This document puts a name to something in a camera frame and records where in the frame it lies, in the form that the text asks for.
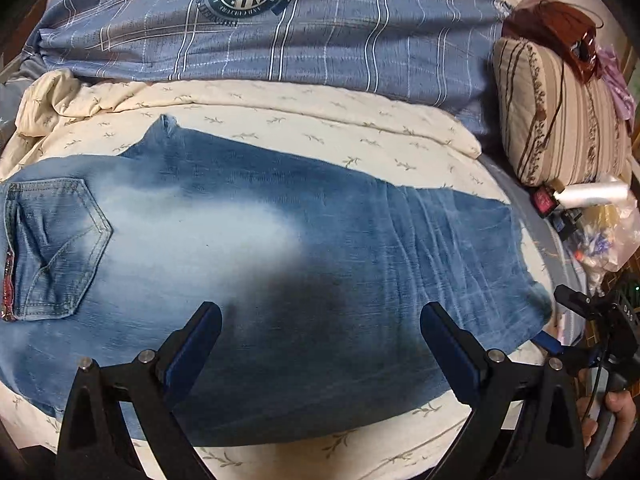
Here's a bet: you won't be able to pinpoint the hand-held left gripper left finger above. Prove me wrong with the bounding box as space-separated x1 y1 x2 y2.
56 301 223 480

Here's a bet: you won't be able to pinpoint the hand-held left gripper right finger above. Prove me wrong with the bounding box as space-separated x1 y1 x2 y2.
421 302 587 480

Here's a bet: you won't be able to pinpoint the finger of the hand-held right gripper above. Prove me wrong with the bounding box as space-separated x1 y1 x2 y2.
554 285 608 321
532 331 597 372

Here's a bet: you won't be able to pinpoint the faded blue denim pants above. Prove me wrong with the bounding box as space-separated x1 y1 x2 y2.
0 114 553 448

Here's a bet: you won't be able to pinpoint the person's right hand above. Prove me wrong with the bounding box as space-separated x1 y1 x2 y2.
575 390 640 451

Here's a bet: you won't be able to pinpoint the clear plastic bag with contents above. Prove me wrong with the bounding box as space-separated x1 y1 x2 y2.
570 200 640 296

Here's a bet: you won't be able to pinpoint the small black device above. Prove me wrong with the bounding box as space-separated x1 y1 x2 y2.
552 210 584 241

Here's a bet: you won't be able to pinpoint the red and black box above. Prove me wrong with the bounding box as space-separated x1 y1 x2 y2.
532 182 563 218

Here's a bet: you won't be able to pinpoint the beige striped floral pillow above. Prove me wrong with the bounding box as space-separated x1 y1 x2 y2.
492 37 633 188

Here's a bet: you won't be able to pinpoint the purple cloth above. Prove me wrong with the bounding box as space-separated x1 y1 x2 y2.
597 45 637 121

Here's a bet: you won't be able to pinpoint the cream leaf-print blanket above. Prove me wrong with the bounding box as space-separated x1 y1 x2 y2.
0 69 556 480

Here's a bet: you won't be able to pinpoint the brown leather bag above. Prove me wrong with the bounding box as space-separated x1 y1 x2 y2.
514 0 603 83

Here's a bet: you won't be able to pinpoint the grey patterned duvet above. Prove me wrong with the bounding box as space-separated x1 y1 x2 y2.
0 55 51 146

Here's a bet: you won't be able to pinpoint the blue plaid quilt with emblem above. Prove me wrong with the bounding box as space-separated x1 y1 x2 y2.
25 0 513 136

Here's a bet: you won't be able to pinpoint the thin brown cord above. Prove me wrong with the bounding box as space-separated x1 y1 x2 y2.
537 65 567 161

